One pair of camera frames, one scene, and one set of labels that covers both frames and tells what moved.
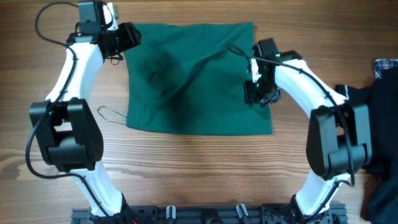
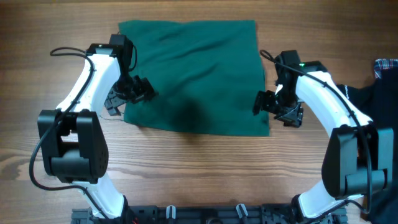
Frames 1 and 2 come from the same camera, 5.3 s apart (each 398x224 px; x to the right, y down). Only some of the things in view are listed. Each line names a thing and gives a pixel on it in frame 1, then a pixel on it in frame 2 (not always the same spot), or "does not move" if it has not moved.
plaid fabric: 384,63 does not move
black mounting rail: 212,214 does not move
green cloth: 188,78 does not move
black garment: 381,96 does not move
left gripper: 129,39 -> 142,88
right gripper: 250,98 -> 294,117
